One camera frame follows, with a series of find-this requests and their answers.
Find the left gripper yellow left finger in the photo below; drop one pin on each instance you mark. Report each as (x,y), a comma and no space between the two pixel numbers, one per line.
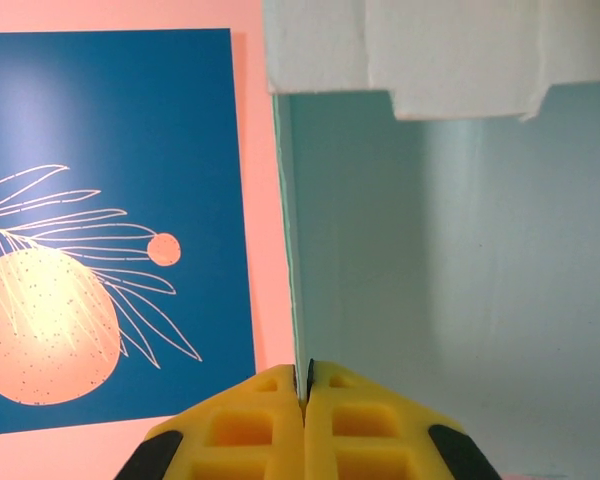
(240,430)

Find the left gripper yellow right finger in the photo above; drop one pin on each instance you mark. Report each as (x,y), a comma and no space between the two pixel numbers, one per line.
(370,430)

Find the light teal paper box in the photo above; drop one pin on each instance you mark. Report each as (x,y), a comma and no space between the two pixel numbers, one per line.
(455,250)

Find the blue poster with peach circle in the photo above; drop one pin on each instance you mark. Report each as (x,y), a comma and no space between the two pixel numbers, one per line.
(130,125)

